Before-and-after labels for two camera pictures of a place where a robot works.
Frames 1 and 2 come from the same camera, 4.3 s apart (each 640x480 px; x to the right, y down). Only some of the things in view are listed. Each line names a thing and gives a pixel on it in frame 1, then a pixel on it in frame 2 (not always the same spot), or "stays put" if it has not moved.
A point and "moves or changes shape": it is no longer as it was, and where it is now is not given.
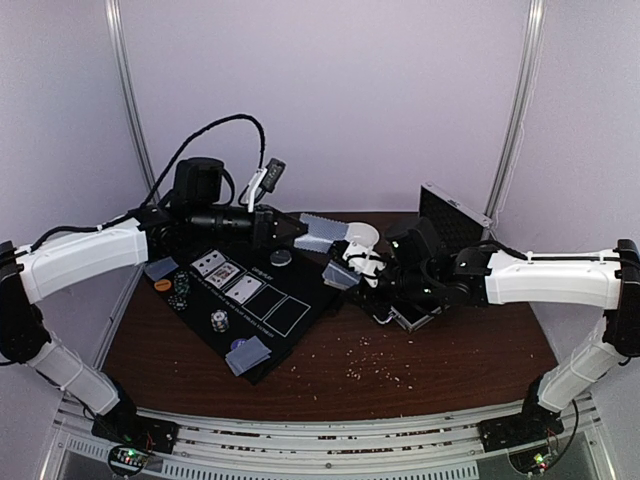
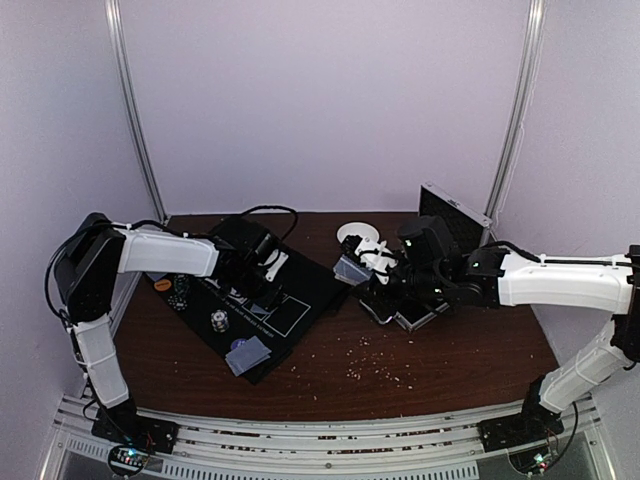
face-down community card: x=321 y=233 -> x=258 y=309
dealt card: x=247 y=356 stays put
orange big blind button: x=162 y=285 stays put
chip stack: x=178 y=302 stays put
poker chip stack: x=181 y=282 stays put
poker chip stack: x=219 y=320 stays put
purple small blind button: x=237 y=342 stays put
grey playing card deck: x=339 y=276 moves or changes shape
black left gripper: x=264 y=223 -> x=268 y=301
